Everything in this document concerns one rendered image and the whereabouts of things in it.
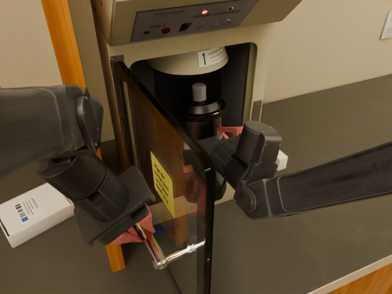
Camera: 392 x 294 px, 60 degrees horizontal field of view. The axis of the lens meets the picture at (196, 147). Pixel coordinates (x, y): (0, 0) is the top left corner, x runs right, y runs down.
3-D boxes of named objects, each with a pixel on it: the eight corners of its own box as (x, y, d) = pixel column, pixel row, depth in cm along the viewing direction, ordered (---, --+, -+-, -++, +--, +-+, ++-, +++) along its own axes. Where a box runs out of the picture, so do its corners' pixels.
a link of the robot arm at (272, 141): (248, 218, 52) (289, 214, 56) (272, 151, 48) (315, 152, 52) (212, 177, 62) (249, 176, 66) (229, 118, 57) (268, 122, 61)
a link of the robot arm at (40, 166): (23, 179, 34) (70, 161, 33) (36, 131, 39) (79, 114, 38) (66, 210, 39) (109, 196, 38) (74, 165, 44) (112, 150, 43)
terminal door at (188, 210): (142, 220, 79) (118, 56, 55) (206, 342, 58) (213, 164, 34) (138, 221, 79) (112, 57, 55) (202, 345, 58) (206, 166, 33)
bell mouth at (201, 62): (136, 49, 77) (133, 24, 73) (207, 38, 82) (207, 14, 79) (161, 81, 64) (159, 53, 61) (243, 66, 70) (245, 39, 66)
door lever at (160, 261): (165, 217, 55) (164, 205, 53) (193, 262, 48) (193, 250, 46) (134, 229, 53) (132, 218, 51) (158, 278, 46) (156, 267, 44)
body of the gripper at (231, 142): (193, 144, 65) (212, 163, 60) (240, 130, 69) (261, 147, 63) (196, 171, 69) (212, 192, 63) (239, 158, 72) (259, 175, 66)
